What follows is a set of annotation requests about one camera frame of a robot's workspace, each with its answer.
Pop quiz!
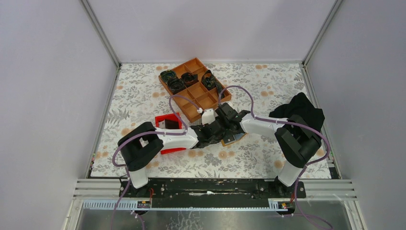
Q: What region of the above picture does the loose dark strap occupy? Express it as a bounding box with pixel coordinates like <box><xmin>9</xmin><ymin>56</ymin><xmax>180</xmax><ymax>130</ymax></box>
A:
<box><xmin>201</xmin><ymin>69</ymin><xmax>226</xmax><ymax>92</ymax></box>

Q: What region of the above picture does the rolled dark belt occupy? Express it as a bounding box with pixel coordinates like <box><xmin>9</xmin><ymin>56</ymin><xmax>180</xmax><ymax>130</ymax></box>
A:
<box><xmin>160</xmin><ymin>69</ymin><xmax>177</xmax><ymax>84</ymax></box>
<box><xmin>167</xmin><ymin>78</ymin><xmax>186</xmax><ymax>94</ymax></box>
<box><xmin>181</xmin><ymin>72</ymin><xmax>198</xmax><ymax>88</ymax></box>

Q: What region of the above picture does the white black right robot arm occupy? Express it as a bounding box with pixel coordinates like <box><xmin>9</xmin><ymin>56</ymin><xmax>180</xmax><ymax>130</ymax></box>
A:
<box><xmin>215</xmin><ymin>103</ymin><xmax>322</xmax><ymax>197</ymax></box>

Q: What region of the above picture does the floral table mat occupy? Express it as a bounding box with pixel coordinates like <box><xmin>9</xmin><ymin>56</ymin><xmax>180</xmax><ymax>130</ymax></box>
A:
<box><xmin>90</xmin><ymin>63</ymin><xmax>332</xmax><ymax>179</ymax></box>

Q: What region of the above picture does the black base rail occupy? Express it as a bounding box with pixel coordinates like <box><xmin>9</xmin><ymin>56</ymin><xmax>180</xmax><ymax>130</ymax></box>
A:
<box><xmin>119</xmin><ymin>178</ymin><xmax>306</xmax><ymax>210</ymax></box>

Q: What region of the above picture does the dark brown credit card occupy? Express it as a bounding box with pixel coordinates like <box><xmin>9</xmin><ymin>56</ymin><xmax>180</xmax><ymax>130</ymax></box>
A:
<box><xmin>164</xmin><ymin>119</ymin><xmax>180</xmax><ymax>129</ymax></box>

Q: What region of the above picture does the black cloth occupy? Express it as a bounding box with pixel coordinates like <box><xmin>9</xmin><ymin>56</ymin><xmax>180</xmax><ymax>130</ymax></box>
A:
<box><xmin>269</xmin><ymin>92</ymin><xmax>325</xmax><ymax>132</ymax></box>

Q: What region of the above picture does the brown compartment organizer tray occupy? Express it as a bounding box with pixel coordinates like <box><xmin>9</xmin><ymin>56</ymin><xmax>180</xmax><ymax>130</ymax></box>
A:
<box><xmin>158</xmin><ymin>58</ymin><xmax>231</xmax><ymax>123</ymax></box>

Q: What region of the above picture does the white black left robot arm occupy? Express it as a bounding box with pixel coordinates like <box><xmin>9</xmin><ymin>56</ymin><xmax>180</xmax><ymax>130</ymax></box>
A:
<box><xmin>117</xmin><ymin>118</ymin><xmax>230</xmax><ymax>197</ymax></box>

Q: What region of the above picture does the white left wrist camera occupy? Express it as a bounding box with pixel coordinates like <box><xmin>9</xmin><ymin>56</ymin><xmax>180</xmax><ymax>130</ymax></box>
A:
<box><xmin>201</xmin><ymin>108</ymin><xmax>215</xmax><ymax>125</ymax></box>

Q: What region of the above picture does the red plastic bin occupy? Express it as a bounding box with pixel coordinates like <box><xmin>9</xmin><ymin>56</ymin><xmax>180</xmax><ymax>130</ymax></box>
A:
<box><xmin>155</xmin><ymin>114</ymin><xmax>186</xmax><ymax>155</ymax></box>

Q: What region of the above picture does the yellow leather card holder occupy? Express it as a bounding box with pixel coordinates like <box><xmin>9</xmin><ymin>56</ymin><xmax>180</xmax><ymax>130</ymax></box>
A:
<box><xmin>220</xmin><ymin>133</ymin><xmax>246</xmax><ymax>147</ymax></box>

